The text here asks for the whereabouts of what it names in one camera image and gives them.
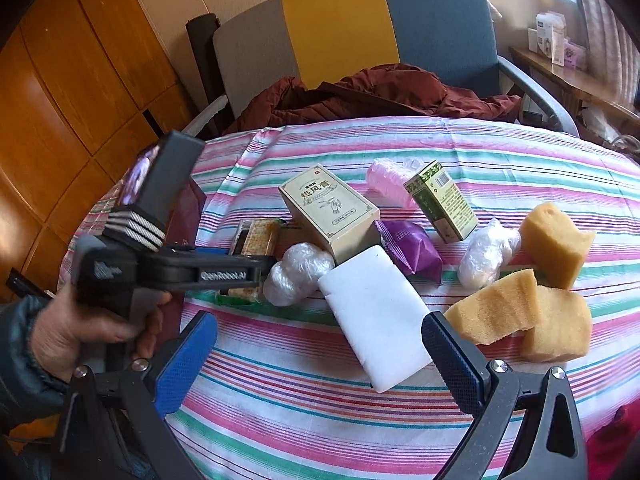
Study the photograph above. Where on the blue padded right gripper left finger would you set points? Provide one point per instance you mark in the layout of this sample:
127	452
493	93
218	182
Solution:
180	360

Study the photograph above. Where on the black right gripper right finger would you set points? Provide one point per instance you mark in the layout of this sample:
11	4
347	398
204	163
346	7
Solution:
462	366

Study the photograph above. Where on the tan sponge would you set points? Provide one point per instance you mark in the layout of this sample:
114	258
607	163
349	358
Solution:
564	332
558	248
501	309

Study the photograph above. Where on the white foam block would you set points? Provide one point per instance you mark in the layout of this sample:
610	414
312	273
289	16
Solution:
380	313

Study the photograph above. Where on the white plastic bag ball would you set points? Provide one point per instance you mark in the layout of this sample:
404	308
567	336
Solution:
490	249
295	277

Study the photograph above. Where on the cracker snack packet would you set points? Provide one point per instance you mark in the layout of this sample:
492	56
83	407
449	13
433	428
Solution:
257	237

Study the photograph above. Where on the purple snack packet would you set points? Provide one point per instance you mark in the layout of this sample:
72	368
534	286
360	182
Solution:
410	248

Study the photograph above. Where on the green white medicine box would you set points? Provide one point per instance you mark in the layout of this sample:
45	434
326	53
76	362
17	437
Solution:
440	199

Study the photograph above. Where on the beige medicine box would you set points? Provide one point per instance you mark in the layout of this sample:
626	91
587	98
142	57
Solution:
332	213

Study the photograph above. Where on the pink hair roller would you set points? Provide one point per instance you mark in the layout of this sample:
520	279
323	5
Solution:
388	178

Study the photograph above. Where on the bare left hand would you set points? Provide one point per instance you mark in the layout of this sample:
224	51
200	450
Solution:
64	326

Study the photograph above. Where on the dark puffer jacket sleeve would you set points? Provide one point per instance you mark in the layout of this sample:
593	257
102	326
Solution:
28	392

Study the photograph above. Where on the orange wooden wardrobe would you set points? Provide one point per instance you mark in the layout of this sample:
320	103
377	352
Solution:
85	85

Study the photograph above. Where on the maroon jacket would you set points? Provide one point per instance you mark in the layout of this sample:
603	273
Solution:
383	90

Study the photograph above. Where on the wooden side shelf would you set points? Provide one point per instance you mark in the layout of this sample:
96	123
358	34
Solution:
577	87

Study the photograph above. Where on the white boxes on shelf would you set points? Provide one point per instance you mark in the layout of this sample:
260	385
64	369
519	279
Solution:
552	42

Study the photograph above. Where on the grey yellow blue chair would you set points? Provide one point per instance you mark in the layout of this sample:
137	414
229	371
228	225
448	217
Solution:
325	40

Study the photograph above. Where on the pink patterned curtain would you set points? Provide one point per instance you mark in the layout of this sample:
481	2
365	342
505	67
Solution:
612	56

